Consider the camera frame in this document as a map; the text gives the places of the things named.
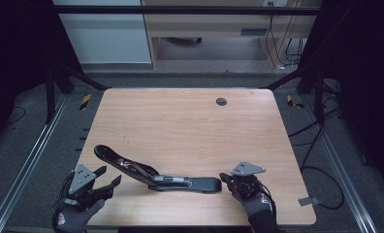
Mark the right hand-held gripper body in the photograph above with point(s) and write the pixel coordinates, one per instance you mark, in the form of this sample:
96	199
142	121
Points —
246	186

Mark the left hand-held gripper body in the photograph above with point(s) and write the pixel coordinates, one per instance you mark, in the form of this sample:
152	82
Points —
81	184

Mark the person's right hand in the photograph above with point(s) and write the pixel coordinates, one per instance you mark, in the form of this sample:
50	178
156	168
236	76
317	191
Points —
256	205

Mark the grey tape tab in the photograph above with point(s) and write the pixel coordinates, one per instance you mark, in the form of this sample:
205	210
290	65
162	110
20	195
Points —
308	201

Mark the round dark table grommet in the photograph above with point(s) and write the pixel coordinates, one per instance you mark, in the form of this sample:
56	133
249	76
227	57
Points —
221	101

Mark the orange-tipped tool on floor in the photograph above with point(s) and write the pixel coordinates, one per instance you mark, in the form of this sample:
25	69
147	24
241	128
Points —
291	102

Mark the white cabinet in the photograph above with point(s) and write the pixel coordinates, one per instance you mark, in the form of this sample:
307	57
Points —
106	39

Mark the black curtain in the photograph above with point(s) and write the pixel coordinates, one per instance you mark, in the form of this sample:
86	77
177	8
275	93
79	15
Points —
15	48
368	64

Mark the light wooden desk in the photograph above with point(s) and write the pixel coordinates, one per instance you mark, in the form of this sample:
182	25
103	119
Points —
212	22

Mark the aluminium floor rail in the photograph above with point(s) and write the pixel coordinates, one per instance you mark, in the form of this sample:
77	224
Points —
25	168
345	174

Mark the black frame strut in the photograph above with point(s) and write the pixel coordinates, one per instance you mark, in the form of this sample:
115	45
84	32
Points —
50	97
318	97

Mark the black horizontal frame bar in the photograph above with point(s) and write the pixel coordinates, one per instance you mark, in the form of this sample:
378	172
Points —
180	10

